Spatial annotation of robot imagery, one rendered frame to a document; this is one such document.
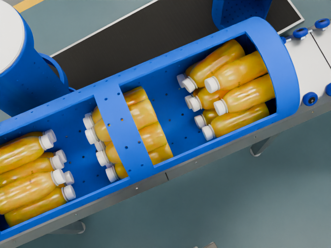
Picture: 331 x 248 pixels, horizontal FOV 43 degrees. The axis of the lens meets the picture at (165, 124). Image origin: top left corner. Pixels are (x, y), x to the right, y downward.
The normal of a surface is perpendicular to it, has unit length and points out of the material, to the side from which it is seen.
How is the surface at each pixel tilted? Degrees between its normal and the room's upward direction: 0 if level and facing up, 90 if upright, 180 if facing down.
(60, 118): 63
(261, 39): 13
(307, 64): 0
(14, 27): 0
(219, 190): 0
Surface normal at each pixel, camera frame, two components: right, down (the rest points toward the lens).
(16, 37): -0.05, -0.25
